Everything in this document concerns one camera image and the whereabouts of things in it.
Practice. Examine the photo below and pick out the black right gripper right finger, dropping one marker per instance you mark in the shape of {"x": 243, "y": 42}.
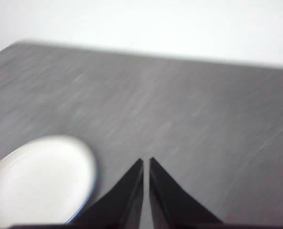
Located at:
{"x": 172, "y": 205}

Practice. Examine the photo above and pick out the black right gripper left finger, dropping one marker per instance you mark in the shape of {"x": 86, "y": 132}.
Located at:
{"x": 124, "y": 202}

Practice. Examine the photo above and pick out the white round plate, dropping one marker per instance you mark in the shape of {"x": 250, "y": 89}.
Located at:
{"x": 39, "y": 181}

